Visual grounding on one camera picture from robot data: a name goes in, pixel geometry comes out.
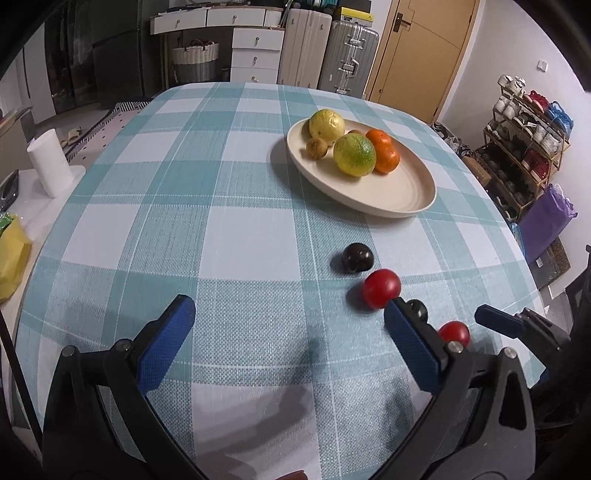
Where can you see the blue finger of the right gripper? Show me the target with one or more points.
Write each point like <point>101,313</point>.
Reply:
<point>499,321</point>

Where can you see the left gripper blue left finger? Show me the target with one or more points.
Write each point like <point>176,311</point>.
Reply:
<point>159,341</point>

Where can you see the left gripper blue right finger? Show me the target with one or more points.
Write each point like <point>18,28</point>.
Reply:
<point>419,344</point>

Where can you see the red tomato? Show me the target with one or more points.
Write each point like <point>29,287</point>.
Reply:
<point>455,331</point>
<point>380,287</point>

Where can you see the large orange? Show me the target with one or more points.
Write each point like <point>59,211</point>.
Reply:
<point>388,158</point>

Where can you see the small yellow brown fruit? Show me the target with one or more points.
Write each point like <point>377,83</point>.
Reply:
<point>317,148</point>

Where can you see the small dark plum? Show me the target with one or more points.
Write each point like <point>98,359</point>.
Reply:
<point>419,309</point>

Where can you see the purple bag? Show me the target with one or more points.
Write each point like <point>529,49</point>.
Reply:
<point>545,221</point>

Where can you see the cream oval plate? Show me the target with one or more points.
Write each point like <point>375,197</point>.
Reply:
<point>407,191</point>

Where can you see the yellow bag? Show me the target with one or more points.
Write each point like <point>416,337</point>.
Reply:
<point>15,251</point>

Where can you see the shoe rack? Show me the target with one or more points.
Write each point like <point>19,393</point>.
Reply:
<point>524,144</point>

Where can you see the white paper roll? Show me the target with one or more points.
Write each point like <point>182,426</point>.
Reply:
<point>49,161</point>

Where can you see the green yellow round fruit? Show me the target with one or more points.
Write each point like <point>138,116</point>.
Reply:
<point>354,155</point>

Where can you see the small orange on plate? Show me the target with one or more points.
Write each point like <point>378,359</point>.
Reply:
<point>379,137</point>

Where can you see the pale yellow round fruit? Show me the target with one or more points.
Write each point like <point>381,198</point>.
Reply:
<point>327,125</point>

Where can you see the woven laundry basket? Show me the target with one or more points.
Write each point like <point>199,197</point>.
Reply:
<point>195,63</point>

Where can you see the wooden door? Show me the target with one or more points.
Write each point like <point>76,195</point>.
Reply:
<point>421,48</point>

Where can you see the black refrigerator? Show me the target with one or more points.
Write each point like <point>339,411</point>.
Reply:
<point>102,51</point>

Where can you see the silver suitcase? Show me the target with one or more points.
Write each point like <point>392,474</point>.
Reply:
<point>348,59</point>

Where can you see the white drawer cabinet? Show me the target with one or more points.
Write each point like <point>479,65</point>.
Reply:
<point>249,38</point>

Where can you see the beige suitcase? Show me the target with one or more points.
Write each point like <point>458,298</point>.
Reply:
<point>305,39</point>

